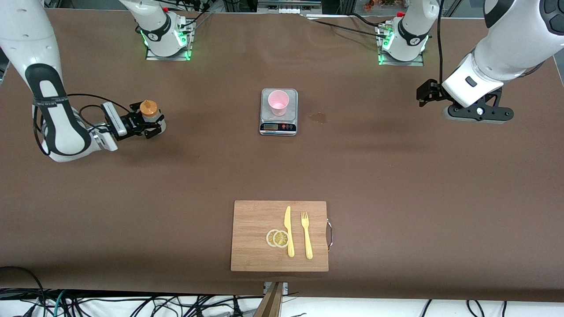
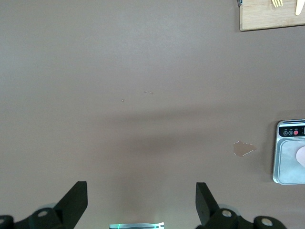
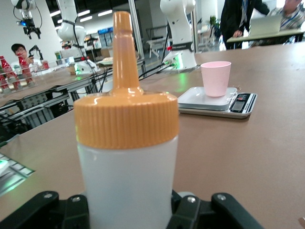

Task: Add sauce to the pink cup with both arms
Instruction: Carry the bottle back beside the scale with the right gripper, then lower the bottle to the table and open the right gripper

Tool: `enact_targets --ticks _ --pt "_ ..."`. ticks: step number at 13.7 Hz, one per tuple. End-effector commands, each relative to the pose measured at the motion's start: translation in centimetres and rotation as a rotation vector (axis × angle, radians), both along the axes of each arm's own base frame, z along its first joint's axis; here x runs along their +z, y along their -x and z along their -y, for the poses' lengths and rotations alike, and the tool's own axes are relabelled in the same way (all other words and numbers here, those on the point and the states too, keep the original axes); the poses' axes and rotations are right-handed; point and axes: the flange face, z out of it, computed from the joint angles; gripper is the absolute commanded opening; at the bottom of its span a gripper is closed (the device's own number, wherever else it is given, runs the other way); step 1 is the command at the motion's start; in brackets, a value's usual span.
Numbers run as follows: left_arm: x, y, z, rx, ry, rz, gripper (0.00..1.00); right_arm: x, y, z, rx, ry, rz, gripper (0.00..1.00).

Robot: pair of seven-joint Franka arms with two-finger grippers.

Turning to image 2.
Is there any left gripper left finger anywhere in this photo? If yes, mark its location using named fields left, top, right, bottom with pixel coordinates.
left=0, top=181, right=88, bottom=229

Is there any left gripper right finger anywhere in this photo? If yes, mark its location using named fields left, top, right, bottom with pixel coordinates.
left=195, top=182, right=286, bottom=229

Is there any pink plastic cup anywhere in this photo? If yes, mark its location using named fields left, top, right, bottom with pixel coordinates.
left=295, top=145, right=305, bottom=168

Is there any silver kitchen scale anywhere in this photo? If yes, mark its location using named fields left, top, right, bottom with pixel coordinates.
left=272, top=119, right=305, bottom=186

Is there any wooden cutting board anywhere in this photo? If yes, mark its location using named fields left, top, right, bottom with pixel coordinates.
left=237, top=0, right=305, bottom=32

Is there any yellow plastic knife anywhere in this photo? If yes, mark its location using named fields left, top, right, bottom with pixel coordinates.
left=295, top=0, right=304, bottom=16

